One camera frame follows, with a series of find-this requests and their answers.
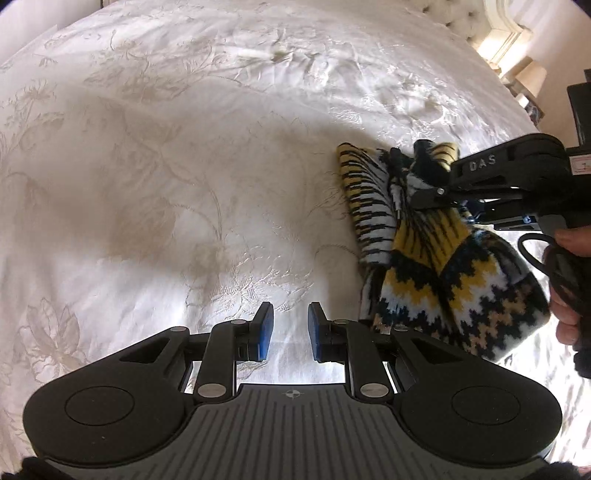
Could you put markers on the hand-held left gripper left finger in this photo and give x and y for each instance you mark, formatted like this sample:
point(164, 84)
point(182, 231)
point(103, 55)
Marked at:
point(265, 330)

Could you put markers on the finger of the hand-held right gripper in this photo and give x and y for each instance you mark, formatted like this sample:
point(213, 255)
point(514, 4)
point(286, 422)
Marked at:
point(429, 198)

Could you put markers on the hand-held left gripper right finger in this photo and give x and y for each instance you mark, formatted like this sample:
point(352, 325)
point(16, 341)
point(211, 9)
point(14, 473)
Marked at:
point(316, 332)

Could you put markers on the navy yellow patterned knit sweater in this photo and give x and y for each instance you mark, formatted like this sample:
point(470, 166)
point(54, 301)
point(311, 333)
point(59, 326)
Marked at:
point(461, 286)

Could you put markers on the person's right hand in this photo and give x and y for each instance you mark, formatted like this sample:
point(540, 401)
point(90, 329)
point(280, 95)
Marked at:
point(570, 318)

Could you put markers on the cream lamp shade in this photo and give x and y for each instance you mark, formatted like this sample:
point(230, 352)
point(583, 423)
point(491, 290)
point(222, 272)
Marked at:
point(531, 77)

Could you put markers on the white tufted headboard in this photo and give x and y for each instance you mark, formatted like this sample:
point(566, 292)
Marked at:
point(455, 18)

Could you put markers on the white embroidered bedspread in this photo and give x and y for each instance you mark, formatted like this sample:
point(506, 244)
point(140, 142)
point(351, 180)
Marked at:
point(184, 138)

